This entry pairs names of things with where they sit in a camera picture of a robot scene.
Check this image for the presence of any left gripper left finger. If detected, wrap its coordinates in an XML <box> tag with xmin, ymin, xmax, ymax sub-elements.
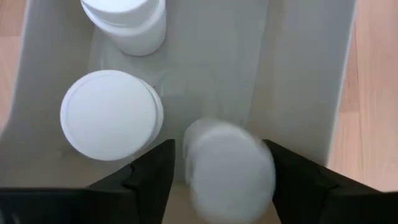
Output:
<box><xmin>0</xmin><ymin>139</ymin><xmax>177</xmax><ymax>224</ymax></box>

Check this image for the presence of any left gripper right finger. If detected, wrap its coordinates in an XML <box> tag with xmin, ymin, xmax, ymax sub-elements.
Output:
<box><xmin>262</xmin><ymin>139</ymin><xmax>398</xmax><ymax>224</ymax></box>

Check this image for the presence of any white pill bottle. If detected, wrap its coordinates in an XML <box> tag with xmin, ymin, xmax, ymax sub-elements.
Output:
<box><xmin>182</xmin><ymin>117</ymin><xmax>277</xmax><ymax>224</ymax></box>
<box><xmin>80</xmin><ymin>0</ymin><xmax>167</xmax><ymax>57</ymax></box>
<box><xmin>59</xmin><ymin>69</ymin><xmax>165</xmax><ymax>162</ymax></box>

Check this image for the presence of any grey plastic basket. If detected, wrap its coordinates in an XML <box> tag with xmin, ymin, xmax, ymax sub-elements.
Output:
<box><xmin>0</xmin><ymin>0</ymin><xmax>358</xmax><ymax>189</ymax></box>

